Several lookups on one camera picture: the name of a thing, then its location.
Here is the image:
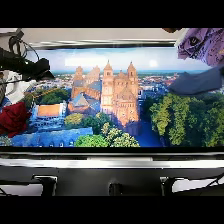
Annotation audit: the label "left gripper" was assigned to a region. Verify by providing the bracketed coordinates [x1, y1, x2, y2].
[30, 57, 56, 82]

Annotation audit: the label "dark blue shorts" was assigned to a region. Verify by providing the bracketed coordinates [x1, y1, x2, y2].
[167, 65, 224, 98]

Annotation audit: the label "white garment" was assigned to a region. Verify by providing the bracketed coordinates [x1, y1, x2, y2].
[2, 71, 33, 105]

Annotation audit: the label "red garment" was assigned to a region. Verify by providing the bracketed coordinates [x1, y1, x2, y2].
[0, 101, 33, 139]

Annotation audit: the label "purple printed garment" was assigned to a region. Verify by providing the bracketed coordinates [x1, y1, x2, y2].
[176, 27, 224, 68]

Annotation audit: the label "black cable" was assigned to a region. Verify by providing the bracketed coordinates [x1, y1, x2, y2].
[19, 39, 40, 63]

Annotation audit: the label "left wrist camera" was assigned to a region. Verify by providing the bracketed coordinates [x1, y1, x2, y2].
[8, 29, 25, 51]

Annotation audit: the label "silver frame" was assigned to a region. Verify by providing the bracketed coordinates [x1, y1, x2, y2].
[0, 152, 224, 197]

